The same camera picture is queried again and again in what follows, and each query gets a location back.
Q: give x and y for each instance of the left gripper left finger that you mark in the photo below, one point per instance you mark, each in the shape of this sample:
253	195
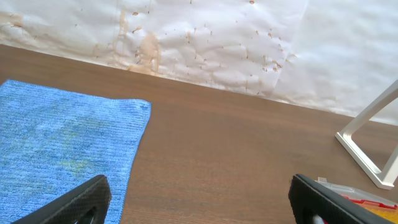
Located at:
81	200

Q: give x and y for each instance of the red and yellow tip box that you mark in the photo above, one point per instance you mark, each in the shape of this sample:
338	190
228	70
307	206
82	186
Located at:
384	206

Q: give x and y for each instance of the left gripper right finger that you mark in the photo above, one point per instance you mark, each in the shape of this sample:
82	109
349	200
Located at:
317	199

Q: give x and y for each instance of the white and blue stand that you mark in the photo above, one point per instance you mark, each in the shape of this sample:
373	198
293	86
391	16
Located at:
357	155

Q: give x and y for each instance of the blue cloth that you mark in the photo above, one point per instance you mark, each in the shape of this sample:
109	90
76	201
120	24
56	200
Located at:
56	140

